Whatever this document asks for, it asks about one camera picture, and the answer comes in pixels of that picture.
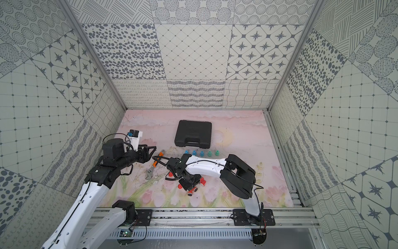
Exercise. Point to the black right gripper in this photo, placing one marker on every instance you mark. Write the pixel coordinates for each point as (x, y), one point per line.
(187, 187)

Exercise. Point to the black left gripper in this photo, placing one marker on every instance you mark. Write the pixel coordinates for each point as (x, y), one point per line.
(141, 154)

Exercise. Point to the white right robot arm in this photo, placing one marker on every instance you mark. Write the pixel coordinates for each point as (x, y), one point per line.
(238, 177)

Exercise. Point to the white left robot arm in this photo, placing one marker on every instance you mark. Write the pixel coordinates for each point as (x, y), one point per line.
(118, 154)

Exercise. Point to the black plastic tool case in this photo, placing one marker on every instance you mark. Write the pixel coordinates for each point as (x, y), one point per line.
(194, 134)

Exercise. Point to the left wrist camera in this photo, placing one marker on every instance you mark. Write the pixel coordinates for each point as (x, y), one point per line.
(134, 137)

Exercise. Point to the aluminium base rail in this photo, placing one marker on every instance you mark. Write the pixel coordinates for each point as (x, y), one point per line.
(209, 223)

